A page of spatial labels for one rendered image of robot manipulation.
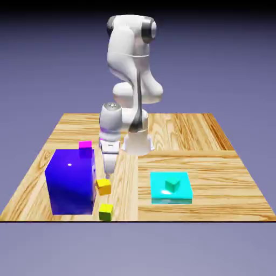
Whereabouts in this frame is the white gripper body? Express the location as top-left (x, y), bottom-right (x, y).
top-left (102, 151), bottom-right (120, 175)

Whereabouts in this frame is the small orange cube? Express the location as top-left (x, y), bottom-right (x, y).
top-left (95, 178), bottom-right (112, 196)

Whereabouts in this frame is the small yellow-green cube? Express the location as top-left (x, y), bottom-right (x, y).
top-left (99, 203), bottom-right (114, 222)

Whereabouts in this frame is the small green cube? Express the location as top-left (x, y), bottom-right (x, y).
top-left (164, 177), bottom-right (181, 192)

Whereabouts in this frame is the large blue box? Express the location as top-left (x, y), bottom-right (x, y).
top-left (44, 148), bottom-right (97, 216)

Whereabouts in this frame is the large cyan box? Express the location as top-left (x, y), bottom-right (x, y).
top-left (150, 171), bottom-right (194, 205)

